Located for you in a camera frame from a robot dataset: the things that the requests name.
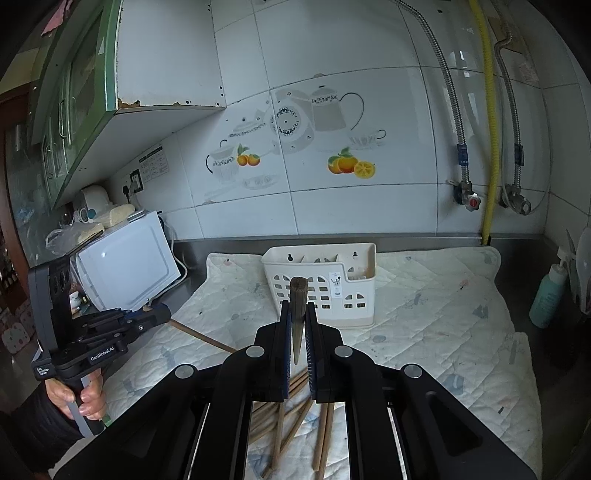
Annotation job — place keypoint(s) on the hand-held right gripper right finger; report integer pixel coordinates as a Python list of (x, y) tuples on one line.
[(311, 369)]

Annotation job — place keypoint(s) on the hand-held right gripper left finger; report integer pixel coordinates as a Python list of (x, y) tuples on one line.
[(285, 369)]

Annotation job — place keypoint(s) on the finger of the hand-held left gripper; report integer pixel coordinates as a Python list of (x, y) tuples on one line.
[(143, 318)]

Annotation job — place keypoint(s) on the brown wooden chopstick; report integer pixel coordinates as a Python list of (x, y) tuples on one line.
[(203, 338), (298, 314)]

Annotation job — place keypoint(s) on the pile of wooden chopsticks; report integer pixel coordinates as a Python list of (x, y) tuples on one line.
[(277, 438)]

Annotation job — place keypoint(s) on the white plastic utensil holder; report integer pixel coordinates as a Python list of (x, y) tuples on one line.
[(351, 300)]

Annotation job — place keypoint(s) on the person's left forearm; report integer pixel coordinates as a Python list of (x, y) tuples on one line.
[(37, 429)]

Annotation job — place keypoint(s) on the person's left hand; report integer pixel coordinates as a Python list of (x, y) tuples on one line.
[(92, 401)]

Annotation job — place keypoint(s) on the white microwave oven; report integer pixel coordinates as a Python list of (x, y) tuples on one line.
[(124, 263)]

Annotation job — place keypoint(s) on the clear plastic bag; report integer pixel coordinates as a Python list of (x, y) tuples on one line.
[(62, 240)]

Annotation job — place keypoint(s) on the white kettle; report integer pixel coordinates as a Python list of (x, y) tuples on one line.
[(94, 198)]

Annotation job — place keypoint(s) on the quilted cream mat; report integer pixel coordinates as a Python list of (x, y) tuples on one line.
[(438, 323)]

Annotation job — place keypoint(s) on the teal pump bottle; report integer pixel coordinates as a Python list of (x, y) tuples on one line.
[(545, 300)]

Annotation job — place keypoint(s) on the metal water valve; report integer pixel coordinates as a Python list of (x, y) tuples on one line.
[(517, 201)]

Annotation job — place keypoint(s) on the black wall outlet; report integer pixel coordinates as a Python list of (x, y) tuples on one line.
[(135, 179)]

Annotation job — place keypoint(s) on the wall label sticker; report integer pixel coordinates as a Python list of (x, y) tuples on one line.
[(154, 165)]

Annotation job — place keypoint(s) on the wall cabinet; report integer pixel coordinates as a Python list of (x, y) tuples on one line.
[(83, 69)]

